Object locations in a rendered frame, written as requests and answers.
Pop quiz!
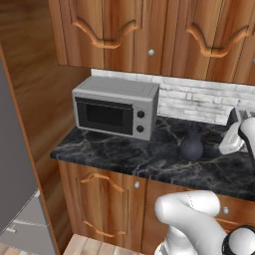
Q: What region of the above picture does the wooden base cupboard door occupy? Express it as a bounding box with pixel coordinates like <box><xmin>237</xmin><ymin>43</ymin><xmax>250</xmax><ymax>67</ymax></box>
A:
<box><xmin>57</xmin><ymin>160</ymin><xmax>147</xmax><ymax>255</ymax></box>
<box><xmin>141</xmin><ymin>178</ymin><xmax>255</xmax><ymax>255</ymax></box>

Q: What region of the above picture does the wooden wall cupboard door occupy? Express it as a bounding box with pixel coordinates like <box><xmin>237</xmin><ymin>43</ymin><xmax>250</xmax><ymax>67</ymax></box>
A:
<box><xmin>48</xmin><ymin>0</ymin><xmax>168</xmax><ymax>77</ymax></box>
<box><xmin>161</xmin><ymin>0</ymin><xmax>255</xmax><ymax>86</ymax></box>

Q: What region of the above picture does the grey toaster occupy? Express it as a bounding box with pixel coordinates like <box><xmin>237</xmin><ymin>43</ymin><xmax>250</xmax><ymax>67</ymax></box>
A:
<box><xmin>226</xmin><ymin>107</ymin><xmax>255</xmax><ymax>128</ymax></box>

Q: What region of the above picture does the tall wooden side panel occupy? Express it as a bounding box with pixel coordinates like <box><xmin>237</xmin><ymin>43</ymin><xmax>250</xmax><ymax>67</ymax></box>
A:
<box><xmin>0</xmin><ymin>0</ymin><xmax>93</xmax><ymax>255</ymax></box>

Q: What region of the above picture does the grey microwave oven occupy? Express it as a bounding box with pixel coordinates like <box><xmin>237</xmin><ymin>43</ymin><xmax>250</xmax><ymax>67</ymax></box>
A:
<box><xmin>71</xmin><ymin>75</ymin><xmax>161</xmax><ymax>141</ymax></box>

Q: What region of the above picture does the grey fridge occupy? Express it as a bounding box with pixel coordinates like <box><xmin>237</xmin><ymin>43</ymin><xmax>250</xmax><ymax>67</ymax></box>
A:
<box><xmin>0</xmin><ymin>55</ymin><xmax>60</xmax><ymax>255</ymax></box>

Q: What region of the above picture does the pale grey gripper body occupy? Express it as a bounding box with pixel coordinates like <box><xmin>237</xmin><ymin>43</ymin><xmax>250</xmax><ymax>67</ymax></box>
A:
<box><xmin>218</xmin><ymin>122</ymin><xmax>246</xmax><ymax>156</ymax></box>

